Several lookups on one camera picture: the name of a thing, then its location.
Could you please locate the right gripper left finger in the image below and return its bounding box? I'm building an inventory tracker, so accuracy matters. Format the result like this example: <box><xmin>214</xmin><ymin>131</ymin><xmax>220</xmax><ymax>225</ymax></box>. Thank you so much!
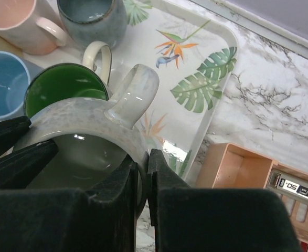
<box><xmin>0</xmin><ymin>157</ymin><xmax>137</xmax><ymax>251</ymax></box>

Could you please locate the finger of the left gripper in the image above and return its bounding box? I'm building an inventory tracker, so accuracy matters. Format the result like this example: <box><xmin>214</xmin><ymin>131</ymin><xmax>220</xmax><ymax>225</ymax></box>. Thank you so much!
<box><xmin>0</xmin><ymin>116</ymin><xmax>31</xmax><ymax>156</ymax></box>
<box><xmin>0</xmin><ymin>140</ymin><xmax>59</xmax><ymax>189</ymax></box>

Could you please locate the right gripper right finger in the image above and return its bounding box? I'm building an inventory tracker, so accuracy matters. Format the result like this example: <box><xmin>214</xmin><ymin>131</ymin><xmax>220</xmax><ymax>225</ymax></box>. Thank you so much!
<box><xmin>147</xmin><ymin>149</ymin><xmax>301</xmax><ymax>251</ymax></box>

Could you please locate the white cream mug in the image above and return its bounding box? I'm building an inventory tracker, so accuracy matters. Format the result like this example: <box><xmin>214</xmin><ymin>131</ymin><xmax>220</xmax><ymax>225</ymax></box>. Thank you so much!
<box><xmin>14</xmin><ymin>64</ymin><xmax>160</xmax><ymax>214</ymax></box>

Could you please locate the light blue mug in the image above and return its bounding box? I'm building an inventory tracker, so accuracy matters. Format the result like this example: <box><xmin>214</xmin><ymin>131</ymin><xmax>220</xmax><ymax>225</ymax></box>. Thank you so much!
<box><xmin>0</xmin><ymin>51</ymin><xmax>43</xmax><ymax>121</ymax></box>

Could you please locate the orange plastic file organizer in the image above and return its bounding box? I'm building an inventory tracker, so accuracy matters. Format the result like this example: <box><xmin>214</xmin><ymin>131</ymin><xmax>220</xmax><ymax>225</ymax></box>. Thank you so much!
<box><xmin>196</xmin><ymin>143</ymin><xmax>308</xmax><ymax>251</ymax></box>

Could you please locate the green floral mug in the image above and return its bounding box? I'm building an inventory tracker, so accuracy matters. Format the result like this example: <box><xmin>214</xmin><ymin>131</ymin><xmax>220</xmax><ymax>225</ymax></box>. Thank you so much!
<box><xmin>23</xmin><ymin>41</ymin><xmax>112</xmax><ymax>118</ymax></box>

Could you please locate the stapler box in organizer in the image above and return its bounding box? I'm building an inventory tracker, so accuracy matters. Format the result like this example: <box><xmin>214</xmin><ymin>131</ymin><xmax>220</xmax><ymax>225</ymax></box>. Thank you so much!
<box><xmin>267</xmin><ymin>170</ymin><xmax>308</xmax><ymax>200</ymax></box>

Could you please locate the pink mug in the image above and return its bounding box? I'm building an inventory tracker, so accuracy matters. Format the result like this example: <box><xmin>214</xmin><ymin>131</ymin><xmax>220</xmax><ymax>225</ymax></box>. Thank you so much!
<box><xmin>0</xmin><ymin>0</ymin><xmax>67</xmax><ymax>55</ymax></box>

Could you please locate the grey blue mug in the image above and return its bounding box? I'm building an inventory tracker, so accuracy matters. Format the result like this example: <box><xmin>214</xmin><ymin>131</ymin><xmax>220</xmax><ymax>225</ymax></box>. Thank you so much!
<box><xmin>57</xmin><ymin>0</ymin><xmax>128</xmax><ymax>49</ymax></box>

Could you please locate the floral serving tray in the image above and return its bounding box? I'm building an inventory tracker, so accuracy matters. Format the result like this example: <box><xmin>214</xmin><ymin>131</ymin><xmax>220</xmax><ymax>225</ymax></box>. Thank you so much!
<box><xmin>110</xmin><ymin>1</ymin><xmax>238</xmax><ymax>176</ymax></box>

